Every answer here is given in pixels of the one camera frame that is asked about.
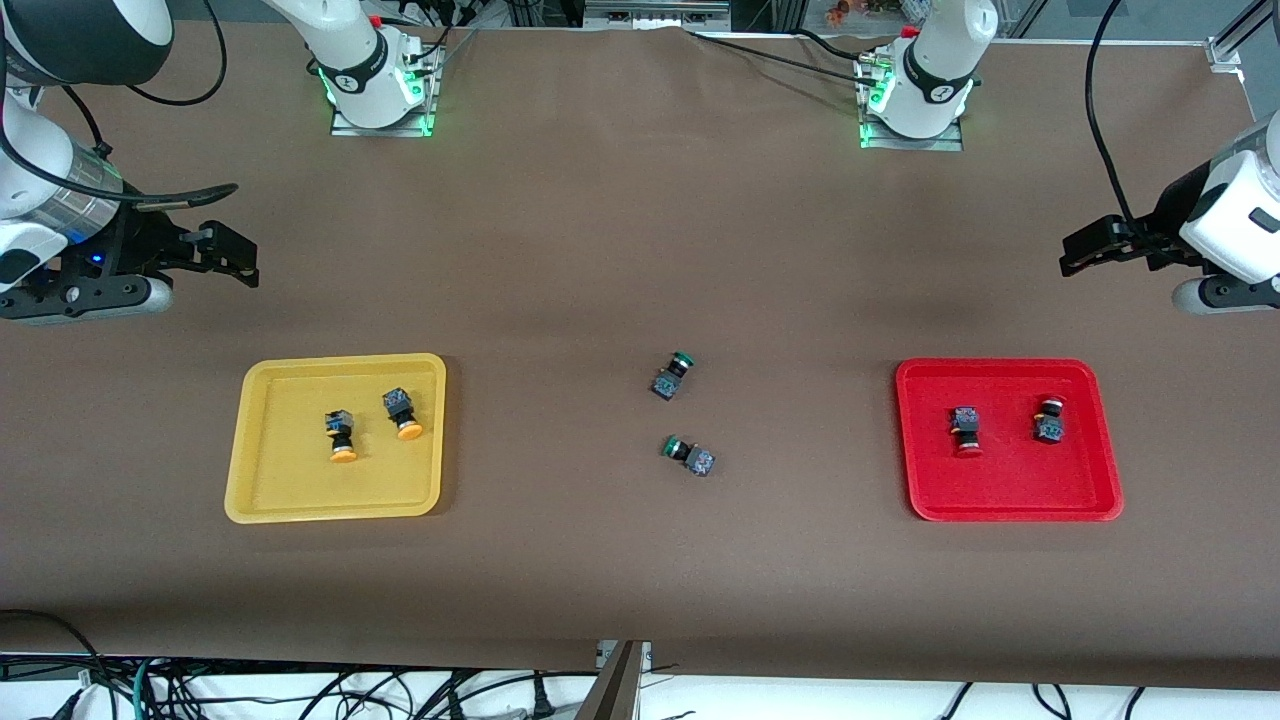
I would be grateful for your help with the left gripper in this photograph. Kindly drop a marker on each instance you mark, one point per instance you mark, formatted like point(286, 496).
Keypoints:
point(1163, 232)

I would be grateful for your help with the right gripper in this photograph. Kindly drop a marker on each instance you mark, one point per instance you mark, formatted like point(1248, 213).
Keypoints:
point(130, 245)

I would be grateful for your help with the yellow push button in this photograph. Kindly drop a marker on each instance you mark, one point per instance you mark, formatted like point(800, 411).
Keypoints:
point(398, 403)
point(340, 425)

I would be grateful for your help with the red push button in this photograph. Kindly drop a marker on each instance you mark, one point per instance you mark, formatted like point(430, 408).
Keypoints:
point(965, 420)
point(1049, 430)

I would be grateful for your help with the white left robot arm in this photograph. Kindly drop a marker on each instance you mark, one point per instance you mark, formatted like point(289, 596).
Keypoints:
point(935, 70)

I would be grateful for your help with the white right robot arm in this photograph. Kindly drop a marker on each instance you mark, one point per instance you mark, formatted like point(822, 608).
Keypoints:
point(350, 60)

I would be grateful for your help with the yellow plastic tray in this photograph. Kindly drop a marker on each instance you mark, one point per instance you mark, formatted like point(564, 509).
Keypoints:
point(300, 490)

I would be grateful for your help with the red plastic tray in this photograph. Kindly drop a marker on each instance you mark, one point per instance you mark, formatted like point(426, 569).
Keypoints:
point(1000, 490)

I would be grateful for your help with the orange background object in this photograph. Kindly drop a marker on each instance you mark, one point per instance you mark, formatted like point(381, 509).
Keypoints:
point(845, 12)

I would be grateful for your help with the brown table cover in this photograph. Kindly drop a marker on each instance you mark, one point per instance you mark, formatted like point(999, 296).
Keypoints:
point(640, 250)

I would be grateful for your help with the green push button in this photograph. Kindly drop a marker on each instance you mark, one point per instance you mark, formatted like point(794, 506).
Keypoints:
point(666, 384)
point(700, 462)

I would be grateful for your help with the silver power strip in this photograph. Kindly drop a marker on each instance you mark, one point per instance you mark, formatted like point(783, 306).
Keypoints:
point(650, 15)

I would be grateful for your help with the black power plug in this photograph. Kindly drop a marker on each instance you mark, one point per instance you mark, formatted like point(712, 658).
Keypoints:
point(543, 705)

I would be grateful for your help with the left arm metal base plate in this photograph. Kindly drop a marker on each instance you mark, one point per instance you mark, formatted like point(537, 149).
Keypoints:
point(950, 143)

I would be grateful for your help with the aluminium frame corner profile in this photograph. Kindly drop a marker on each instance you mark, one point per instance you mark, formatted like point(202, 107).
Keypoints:
point(1225, 52)

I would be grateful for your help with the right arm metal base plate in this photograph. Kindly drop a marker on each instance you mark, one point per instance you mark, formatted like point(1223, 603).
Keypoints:
point(430, 120)

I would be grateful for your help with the small grey metal bracket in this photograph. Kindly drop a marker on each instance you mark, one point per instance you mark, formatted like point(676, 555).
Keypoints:
point(603, 655)

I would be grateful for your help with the wooden post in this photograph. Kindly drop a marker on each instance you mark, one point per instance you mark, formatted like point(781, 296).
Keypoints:
point(615, 695)

